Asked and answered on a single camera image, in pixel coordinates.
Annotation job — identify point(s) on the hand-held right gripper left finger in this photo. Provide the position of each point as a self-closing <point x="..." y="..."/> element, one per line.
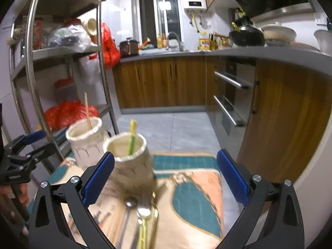
<point x="99" y="179"/>

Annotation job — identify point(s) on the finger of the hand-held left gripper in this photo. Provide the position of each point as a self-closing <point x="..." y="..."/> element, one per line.
<point x="33" y="137"/>
<point x="42" y="150"/>

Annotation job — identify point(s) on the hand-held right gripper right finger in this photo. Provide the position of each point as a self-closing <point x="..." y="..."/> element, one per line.
<point x="232" y="179"/>

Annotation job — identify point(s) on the white ceramic cutlery holder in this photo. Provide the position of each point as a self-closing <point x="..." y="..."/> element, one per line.
<point x="132" y="171"/>

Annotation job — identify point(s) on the white ceramic chopstick holder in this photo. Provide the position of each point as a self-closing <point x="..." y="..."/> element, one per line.
<point x="83" y="147"/>

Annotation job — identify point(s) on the silver spoon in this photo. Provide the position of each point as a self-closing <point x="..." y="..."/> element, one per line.
<point x="131" y="202"/>

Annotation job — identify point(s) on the wooden chopstick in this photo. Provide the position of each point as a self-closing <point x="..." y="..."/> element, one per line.
<point x="87" y="111"/>

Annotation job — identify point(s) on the person's left hand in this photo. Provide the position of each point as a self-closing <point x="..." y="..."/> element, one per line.
<point x="7" y="194"/>

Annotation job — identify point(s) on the printed table mat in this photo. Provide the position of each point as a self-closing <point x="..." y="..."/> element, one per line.
<point x="197" y="199"/>

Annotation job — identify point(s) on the red plastic bag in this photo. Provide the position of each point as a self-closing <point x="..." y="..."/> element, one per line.
<point x="67" y="114"/>
<point x="110" y="49"/>

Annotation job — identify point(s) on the yellow green plastic utensil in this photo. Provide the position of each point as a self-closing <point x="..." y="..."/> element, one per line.
<point x="132" y="137"/>

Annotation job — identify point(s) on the red lid plastic jar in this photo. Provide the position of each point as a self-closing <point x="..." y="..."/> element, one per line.
<point x="66" y="90"/>

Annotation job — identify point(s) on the gold fork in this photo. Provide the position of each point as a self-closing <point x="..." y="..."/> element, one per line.
<point x="155" y="212"/>

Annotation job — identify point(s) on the steel built-in oven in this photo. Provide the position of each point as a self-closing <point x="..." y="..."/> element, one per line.
<point x="233" y="101"/>

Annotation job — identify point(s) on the metal shelf rack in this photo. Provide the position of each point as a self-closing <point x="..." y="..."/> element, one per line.
<point x="33" y="57"/>

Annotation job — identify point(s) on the white plastic bag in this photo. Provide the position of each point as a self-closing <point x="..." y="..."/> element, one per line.
<point x="89" y="70"/>

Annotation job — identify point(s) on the clear plastic bag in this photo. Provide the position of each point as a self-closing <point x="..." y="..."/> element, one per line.
<point x="70" y="40"/>

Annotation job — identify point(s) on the red white snack packet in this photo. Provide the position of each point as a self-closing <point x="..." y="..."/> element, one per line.
<point x="39" y="33"/>

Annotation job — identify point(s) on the wooden base cabinets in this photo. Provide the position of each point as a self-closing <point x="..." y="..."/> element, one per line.
<point x="160" y="83"/>

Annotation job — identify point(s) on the yellow strainer ladle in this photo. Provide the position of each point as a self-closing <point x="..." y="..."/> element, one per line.
<point x="92" y="26"/>

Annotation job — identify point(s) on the brown pressure cooker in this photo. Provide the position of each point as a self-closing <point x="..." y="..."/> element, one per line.
<point x="128" y="48"/>

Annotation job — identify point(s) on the seasoning bottles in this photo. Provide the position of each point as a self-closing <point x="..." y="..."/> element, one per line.
<point x="220" y="42"/>

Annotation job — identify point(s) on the yellow oil bottle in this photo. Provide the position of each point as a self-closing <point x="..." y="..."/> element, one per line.
<point x="204" y="44"/>

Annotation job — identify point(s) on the black wok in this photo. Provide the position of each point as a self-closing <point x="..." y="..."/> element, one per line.
<point x="246" y="37"/>

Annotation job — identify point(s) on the metal faucet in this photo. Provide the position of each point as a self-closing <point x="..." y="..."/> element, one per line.
<point x="179" y="40"/>

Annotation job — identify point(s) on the amber sauce bottles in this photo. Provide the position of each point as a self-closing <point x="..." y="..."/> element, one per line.
<point x="163" y="41"/>

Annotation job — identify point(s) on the white ceramic pot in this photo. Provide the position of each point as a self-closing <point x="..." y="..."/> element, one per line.
<point x="278" y="33"/>

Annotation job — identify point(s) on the window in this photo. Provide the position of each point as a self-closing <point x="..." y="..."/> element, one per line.
<point x="147" y="15"/>

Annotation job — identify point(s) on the wall socket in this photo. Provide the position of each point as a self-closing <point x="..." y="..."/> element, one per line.
<point x="320" y="19"/>

